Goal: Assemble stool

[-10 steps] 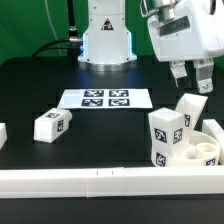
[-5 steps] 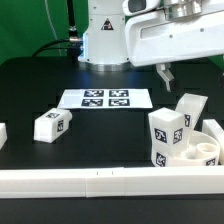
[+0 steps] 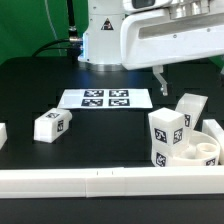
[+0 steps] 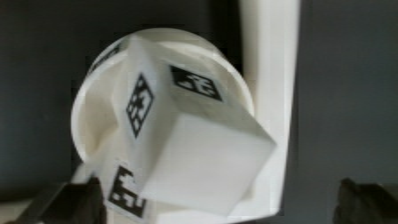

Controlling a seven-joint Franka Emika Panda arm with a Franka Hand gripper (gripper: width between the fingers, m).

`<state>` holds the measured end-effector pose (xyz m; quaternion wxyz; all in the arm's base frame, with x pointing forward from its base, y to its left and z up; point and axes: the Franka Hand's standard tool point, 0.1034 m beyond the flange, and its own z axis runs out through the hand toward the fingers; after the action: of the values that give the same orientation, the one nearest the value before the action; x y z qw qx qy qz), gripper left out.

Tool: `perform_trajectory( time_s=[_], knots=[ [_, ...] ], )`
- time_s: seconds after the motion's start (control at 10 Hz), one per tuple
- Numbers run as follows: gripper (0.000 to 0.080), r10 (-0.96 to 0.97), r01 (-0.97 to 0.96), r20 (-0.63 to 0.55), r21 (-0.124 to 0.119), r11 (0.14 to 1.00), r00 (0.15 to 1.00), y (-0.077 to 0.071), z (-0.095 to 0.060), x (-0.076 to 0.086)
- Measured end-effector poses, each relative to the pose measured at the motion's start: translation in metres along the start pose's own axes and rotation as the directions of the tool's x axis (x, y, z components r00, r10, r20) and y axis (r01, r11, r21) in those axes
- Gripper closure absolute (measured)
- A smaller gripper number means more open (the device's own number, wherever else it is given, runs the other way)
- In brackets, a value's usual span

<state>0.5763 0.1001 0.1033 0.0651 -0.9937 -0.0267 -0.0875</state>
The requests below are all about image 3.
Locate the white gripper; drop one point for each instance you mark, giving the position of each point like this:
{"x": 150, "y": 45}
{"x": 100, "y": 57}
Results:
{"x": 160, "y": 32}

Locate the white round stool seat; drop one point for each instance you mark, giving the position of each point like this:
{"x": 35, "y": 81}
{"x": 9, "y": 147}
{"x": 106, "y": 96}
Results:
{"x": 203, "y": 150}

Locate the white sheet with tags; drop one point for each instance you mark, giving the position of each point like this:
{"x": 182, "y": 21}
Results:
{"x": 105, "y": 99}

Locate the white right fence rail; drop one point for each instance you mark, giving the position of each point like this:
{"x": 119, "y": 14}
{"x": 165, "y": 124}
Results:
{"x": 213, "y": 129}

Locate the white fence rail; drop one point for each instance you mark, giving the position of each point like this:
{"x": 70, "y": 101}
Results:
{"x": 3, "y": 134}
{"x": 102, "y": 182}
{"x": 213, "y": 129}

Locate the white front fence rail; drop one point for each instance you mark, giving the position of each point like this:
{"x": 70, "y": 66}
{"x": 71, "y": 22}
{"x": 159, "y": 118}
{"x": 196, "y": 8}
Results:
{"x": 102, "y": 182}

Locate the white left fence rail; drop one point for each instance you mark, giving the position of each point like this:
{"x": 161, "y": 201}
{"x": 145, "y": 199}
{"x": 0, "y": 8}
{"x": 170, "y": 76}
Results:
{"x": 3, "y": 134}

